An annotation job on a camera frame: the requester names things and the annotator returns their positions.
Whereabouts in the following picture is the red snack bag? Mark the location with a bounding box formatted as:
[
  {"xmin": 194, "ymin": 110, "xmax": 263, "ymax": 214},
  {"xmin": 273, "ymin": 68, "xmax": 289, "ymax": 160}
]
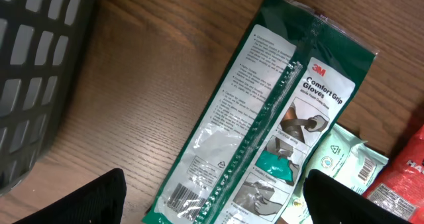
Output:
[{"xmin": 363, "ymin": 129, "xmax": 423, "ymax": 224}]

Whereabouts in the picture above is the light blue tissue pack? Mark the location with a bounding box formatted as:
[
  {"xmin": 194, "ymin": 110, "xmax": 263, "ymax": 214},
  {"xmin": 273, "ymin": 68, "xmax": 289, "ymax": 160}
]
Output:
[{"xmin": 281, "ymin": 124, "xmax": 388, "ymax": 223}]

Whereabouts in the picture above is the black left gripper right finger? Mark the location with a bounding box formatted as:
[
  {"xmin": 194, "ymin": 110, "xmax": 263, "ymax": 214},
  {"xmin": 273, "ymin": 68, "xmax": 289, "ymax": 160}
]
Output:
[{"xmin": 303, "ymin": 169, "xmax": 409, "ymax": 224}]

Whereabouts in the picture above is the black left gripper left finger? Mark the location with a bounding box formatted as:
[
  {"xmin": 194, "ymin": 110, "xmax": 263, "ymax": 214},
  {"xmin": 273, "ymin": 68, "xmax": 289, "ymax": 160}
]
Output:
[{"xmin": 15, "ymin": 168, "xmax": 127, "ymax": 224}]

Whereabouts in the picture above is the green white package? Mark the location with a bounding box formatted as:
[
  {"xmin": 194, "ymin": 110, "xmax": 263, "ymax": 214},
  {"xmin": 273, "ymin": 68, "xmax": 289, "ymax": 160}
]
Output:
[{"xmin": 143, "ymin": 0, "xmax": 378, "ymax": 224}]

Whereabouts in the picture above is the grey plastic mesh basket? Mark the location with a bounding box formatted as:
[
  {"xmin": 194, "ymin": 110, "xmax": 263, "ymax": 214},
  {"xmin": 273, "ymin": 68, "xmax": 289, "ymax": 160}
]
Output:
[{"xmin": 1, "ymin": 0, "xmax": 95, "ymax": 194}]

